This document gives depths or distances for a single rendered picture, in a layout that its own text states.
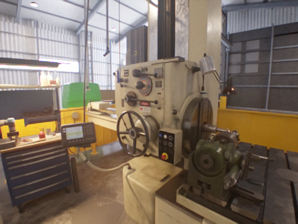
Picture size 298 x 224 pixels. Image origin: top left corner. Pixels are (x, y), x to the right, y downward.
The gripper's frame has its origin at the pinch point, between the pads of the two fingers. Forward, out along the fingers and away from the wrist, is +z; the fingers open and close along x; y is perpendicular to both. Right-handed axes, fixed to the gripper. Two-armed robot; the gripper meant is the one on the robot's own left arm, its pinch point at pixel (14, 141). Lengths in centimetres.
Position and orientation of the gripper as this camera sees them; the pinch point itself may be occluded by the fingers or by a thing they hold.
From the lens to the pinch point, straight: 251.6
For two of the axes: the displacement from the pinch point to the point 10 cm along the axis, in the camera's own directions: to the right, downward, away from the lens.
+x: 7.0, -1.1, 7.0
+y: 7.1, 1.1, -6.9
